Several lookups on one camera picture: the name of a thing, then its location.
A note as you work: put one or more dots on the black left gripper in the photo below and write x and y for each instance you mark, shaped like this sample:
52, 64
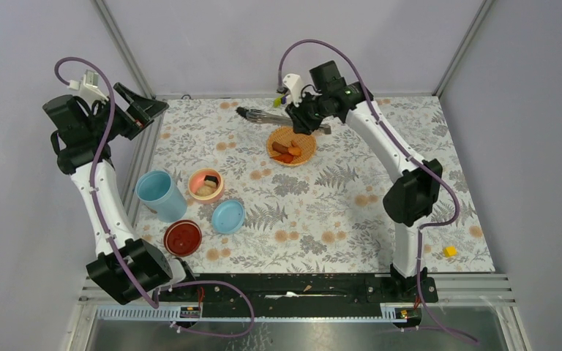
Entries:
141, 110

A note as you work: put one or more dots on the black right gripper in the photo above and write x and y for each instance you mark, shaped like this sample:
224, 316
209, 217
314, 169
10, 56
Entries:
301, 123

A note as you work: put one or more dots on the metal serving tongs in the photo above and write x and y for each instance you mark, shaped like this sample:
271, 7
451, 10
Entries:
281, 118

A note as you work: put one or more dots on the dark sea cucumber piece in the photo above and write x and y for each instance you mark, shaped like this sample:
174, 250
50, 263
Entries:
252, 115

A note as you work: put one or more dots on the beige steamed bun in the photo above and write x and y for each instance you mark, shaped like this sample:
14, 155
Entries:
205, 191

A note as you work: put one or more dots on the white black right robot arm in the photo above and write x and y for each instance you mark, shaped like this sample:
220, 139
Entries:
415, 187

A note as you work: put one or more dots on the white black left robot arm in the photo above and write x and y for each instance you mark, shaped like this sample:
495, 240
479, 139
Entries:
126, 267

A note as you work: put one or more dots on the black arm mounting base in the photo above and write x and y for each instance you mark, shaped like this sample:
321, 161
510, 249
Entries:
301, 295

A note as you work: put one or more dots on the pink lunch box bowl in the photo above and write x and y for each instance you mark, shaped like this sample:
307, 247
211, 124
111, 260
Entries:
196, 181

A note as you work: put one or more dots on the green purple white toy block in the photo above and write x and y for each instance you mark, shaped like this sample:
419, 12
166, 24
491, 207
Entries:
280, 100

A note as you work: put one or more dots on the woven bamboo plate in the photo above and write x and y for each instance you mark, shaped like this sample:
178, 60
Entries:
285, 135

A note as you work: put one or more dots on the orange fried chicken piece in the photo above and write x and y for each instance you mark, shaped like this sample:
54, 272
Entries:
295, 149

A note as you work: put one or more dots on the brown braised meat slice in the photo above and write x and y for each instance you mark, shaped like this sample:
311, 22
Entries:
280, 148

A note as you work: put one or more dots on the red orange food piece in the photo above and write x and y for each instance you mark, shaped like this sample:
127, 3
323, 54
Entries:
284, 158

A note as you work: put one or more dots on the light blue cup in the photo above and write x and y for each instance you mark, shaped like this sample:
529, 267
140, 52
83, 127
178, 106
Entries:
158, 191

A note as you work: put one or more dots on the floral patterned table mat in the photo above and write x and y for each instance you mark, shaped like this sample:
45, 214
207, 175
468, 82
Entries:
323, 216

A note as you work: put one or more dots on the dark red lid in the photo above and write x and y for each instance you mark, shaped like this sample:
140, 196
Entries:
182, 238

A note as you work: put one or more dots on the light blue lid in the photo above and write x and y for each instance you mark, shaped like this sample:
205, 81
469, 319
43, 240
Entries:
228, 217

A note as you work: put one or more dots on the small yellow block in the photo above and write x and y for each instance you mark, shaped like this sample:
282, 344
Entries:
449, 251

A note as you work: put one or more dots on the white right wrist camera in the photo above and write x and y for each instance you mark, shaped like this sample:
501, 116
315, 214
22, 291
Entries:
292, 85

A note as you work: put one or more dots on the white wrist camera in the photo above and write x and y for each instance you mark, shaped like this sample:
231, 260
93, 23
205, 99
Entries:
292, 85
87, 87

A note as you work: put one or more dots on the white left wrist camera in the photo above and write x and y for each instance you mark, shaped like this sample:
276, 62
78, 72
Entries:
87, 87

